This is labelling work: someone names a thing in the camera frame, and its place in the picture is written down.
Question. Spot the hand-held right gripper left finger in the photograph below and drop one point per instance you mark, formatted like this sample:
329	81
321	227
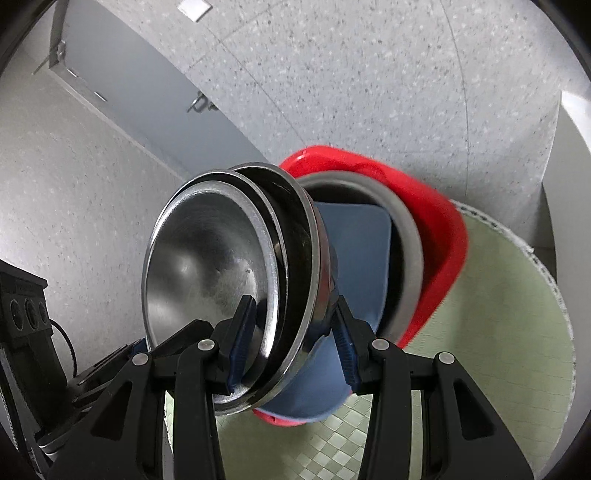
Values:
242	346

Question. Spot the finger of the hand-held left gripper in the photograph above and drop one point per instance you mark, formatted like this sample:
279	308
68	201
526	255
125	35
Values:
106	364

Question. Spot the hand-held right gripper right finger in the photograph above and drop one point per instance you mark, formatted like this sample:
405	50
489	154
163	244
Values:
346	355

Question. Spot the blue square plate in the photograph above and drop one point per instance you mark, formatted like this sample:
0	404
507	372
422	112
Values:
360	258

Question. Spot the large steel bowl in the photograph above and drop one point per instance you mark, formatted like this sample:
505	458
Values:
406	258

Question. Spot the red plastic basin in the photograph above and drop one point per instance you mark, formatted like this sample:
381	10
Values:
434	217

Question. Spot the green lace-trimmed tablecloth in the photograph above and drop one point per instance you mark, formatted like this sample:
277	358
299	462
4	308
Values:
485	346

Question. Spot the white vanity counter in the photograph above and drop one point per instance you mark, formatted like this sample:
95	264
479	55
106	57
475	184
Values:
572	184

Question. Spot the grey door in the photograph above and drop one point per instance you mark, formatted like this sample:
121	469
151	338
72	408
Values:
138	69

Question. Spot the metal door closer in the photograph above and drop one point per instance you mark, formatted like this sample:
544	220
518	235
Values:
59	51

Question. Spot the white light switch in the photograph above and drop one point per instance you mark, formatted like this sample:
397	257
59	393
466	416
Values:
194	8

